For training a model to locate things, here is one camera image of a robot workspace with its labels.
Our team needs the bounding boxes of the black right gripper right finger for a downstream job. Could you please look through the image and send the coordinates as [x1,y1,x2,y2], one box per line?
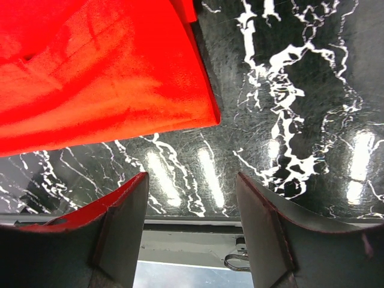
[236,173,383,287]

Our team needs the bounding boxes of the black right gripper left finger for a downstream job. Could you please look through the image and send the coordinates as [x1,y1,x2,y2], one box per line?
[1,172,149,287]

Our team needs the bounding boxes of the red t shirt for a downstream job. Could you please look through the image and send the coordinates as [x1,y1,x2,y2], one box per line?
[1,1,220,157]

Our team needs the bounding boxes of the red plastic bin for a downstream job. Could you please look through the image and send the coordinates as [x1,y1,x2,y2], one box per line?
[170,0,197,23]

